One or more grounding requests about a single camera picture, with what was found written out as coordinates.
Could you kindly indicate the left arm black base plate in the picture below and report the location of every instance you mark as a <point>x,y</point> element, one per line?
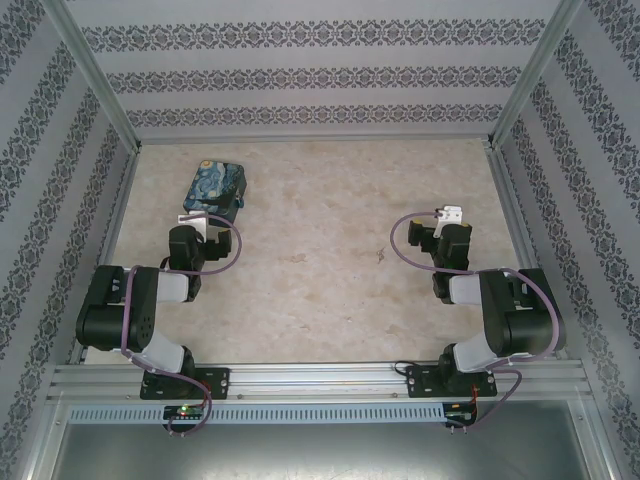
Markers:
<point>217,382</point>

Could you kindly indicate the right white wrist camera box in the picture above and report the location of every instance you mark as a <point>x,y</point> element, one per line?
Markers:
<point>450,214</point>

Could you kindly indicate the aluminium side rail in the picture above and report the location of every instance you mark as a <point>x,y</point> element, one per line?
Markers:
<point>512,200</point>
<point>107,250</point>

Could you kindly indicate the aluminium frame post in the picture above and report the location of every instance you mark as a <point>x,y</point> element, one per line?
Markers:
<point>532,75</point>
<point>95,75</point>

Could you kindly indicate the aluminium cross rail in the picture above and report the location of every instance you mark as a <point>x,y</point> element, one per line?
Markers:
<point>320,382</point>

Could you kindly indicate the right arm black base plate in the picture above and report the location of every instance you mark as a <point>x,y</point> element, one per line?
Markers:
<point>420,382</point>

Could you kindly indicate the grey metal sheet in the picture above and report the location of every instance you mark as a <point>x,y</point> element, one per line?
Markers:
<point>320,450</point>

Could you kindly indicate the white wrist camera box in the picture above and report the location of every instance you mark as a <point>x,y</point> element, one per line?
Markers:
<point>450,214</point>
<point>194,221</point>

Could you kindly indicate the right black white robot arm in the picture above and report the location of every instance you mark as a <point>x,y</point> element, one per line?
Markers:
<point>525,320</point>

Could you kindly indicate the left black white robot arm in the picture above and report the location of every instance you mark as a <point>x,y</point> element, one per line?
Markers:
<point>100,310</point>

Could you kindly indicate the teal padlock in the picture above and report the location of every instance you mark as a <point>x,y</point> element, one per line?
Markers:
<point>238,202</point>

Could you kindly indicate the starry night print box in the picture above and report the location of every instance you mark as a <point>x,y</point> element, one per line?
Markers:
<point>212,185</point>

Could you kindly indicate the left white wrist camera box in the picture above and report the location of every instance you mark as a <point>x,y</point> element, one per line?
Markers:
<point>194,221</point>

